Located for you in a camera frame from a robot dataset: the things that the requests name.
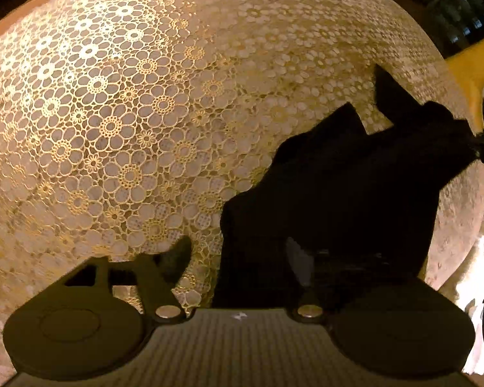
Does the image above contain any black garment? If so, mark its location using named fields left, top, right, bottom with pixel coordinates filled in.
left=212, top=67, right=477, bottom=309

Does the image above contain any floral lace tablecloth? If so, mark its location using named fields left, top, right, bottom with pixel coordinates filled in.
left=0, top=0, right=469, bottom=385

